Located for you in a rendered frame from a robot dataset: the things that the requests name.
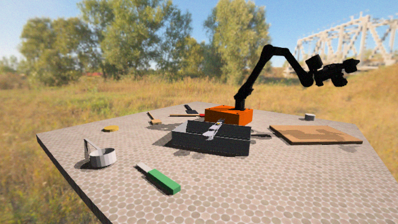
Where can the green and white rectangular bar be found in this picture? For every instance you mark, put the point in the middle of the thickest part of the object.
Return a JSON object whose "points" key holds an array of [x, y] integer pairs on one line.
{"points": [[167, 183]]}

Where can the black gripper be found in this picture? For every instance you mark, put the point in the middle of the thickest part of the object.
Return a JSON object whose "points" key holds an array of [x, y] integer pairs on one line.
{"points": [[349, 65]]}

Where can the white cylinder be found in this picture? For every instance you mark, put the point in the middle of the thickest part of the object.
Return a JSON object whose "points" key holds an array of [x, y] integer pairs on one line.
{"points": [[309, 116]]}

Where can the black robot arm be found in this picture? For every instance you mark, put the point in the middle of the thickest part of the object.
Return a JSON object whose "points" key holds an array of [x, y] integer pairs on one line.
{"points": [[306, 79]]}

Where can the yellow flat round disc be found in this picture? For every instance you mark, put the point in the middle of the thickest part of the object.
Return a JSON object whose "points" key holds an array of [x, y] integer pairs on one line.
{"points": [[111, 128]]}

